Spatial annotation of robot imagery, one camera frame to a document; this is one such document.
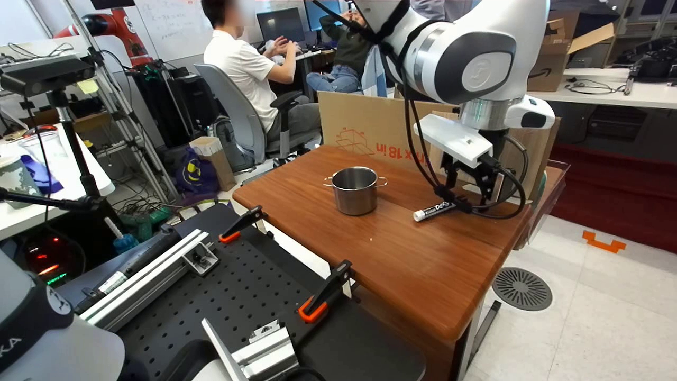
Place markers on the red machine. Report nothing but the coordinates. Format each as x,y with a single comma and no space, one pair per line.
119,23

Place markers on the black orange bar clamp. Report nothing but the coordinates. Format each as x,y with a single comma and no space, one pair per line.
320,297
240,225

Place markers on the long aluminium extrusion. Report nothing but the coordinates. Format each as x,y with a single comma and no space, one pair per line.
149,279

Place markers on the blue cloth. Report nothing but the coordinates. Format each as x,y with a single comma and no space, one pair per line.
41,175

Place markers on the round metal floor drain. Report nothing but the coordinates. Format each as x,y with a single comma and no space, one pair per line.
522,289

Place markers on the black box with red lights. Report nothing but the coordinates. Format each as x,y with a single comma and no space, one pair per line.
45,254

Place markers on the grey metal table leg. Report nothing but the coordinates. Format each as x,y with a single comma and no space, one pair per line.
488,329

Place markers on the open cardboard box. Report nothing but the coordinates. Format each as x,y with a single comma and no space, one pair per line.
547,66

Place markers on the person in white shirt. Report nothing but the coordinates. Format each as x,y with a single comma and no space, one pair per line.
240,64

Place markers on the dark laptop screen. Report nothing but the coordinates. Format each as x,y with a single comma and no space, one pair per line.
282,23

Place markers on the black computer tower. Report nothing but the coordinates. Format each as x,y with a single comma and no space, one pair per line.
169,98

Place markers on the person in blue jeans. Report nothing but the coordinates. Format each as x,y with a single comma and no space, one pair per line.
340,75

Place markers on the black Expo marker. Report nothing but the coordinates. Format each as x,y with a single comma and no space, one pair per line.
433,211

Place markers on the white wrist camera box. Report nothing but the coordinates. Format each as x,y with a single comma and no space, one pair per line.
455,139

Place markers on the black tripod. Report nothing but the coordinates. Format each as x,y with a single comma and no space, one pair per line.
74,148

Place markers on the short aluminium bracket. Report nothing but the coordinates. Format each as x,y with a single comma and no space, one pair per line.
266,352

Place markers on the silver light stand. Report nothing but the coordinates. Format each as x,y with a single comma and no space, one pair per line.
133,145

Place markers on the whiteboard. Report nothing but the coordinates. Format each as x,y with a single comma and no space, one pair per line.
169,23

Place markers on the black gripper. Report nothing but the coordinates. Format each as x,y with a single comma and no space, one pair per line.
468,176

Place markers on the white side table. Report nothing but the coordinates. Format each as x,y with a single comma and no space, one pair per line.
59,208

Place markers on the purple bag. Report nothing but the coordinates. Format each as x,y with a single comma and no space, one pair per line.
192,173

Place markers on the white desk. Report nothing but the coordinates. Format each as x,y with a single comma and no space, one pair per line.
636,96

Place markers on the small cardboard box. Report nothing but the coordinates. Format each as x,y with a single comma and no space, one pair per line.
215,150

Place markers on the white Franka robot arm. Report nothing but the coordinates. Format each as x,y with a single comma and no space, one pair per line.
478,64

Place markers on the black perforated breadboard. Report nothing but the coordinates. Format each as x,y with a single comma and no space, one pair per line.
240,289

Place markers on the wooden side crate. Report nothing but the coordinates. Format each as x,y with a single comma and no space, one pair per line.
553,192

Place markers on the grey office chair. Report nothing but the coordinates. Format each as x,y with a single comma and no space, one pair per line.
236,106

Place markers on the small steel pot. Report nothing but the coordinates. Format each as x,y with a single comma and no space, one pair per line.
353,194

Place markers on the black and grey cap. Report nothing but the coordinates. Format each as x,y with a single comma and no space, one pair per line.
22,319

